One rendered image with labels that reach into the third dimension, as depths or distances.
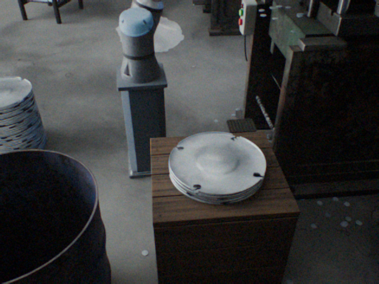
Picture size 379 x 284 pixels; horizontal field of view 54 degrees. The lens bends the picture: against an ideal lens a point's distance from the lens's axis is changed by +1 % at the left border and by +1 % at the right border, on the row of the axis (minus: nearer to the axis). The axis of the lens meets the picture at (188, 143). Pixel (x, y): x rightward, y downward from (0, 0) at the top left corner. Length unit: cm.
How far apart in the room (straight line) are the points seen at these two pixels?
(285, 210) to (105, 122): 123
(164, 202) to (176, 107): 112
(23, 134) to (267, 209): 117
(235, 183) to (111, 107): 123
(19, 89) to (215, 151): 102
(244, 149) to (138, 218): 54
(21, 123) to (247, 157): 105
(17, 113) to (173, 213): 97
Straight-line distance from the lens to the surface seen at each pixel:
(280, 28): 158
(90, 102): 222
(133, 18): 136
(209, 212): 102
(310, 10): 148
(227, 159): 112
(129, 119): 148
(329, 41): 131
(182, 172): 108
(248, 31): 171
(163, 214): 102
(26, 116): 179
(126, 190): 160
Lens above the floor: 111
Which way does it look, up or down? 37 degrees down
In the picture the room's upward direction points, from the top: straight up
